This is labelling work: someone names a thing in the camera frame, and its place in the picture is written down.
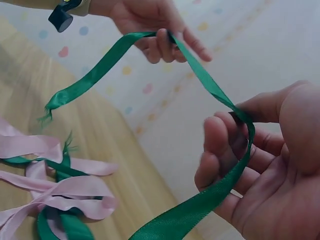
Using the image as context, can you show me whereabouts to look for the person's right hand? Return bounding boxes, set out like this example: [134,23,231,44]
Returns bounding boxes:
[194,80,320,240]

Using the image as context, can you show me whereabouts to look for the person's left forearm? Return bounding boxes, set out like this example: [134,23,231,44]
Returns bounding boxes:
[71,0,114,17]

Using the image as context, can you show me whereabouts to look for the person's left hand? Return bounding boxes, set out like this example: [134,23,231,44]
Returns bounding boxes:
[109,0,213,65]

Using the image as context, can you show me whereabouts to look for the black wrist band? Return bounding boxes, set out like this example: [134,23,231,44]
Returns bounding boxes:
[47,0,82,33]

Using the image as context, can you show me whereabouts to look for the pink satin ribbon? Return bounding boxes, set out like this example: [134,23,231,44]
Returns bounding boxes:
[0,196,70,240]
[0,116,119,177]
[0,161,119,221]

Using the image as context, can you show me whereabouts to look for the long green satin ribbon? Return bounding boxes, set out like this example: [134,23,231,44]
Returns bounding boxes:
[36,30,256,240]

